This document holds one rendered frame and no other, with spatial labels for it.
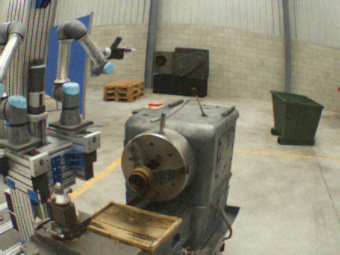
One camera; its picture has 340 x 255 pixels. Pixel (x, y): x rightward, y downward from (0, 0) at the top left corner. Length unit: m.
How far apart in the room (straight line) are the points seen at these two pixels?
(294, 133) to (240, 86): 5.69
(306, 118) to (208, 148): 4.67
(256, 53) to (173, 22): 3.08
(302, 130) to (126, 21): 8.37
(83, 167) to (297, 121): 4.72
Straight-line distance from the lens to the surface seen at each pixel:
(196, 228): 1.79
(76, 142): 1.97
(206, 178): 1.66
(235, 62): 11.55
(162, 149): 1.52
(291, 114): 6.03
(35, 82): 1.85
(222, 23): 11.69
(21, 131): 1.65
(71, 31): 1.99
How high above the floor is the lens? 1.63
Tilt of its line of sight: 14 degrees down
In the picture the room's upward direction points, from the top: 3 degrees clockwise
